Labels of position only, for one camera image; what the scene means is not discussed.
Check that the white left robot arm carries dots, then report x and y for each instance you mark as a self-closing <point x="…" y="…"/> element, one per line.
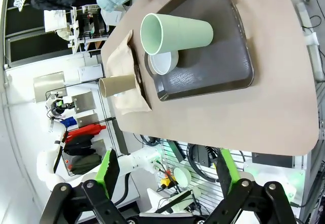
<point x="45" y="165"/>

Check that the yellow emergency stop box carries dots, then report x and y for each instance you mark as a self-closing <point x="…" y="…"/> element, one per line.
<point x="166" y="183"/>

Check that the small pale green bowl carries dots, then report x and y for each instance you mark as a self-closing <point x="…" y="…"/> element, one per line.
<point x="183" y="178"/>

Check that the pale green spare cup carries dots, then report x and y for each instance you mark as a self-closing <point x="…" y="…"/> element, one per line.
<point x="186" y="203"/>

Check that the large metal wall plate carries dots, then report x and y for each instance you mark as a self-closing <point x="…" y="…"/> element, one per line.
<point x="48" y="87"/>

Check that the white plastic pipe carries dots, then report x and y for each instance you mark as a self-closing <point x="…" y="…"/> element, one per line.
<point x="312" y="46"/>

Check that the blue bag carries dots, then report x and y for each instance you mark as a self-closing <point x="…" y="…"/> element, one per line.
<point x="69" y="122"/>

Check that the red bag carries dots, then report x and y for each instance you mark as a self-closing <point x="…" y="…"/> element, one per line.
<point x="86" y="131"/>

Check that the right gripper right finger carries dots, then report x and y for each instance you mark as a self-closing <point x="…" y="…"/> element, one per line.
<point x="238" y="201"/>

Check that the tall pale green cup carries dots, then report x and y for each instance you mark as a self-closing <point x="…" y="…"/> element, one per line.
<point x="185" y="33"/>

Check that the black power supply box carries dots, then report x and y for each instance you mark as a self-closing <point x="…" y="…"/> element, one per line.
<point x="201" y="155"/>

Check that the dark green bag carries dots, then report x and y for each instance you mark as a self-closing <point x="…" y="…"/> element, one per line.
<point x="85" y="163"/>

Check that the tall brown cup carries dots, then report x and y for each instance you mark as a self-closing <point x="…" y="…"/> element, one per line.
<point x="116" y="85"/>

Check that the white cardboard box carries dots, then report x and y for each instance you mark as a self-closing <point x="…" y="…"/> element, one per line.
<point x="90" y="73"/>

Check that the beige cloth mat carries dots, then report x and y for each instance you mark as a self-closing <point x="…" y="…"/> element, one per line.
<point x="122" y="69"/>

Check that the white bowl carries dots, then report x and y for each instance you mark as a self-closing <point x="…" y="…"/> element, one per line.
<point x="162" y="62"/>

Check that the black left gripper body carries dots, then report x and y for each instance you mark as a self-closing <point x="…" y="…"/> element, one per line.
<point x="63" y="106"/>

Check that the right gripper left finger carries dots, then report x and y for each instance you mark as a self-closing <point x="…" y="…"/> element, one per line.
<point x="101" y="198"/>

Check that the black bag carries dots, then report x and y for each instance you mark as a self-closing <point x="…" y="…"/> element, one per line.
<point x="78" y="145"/>

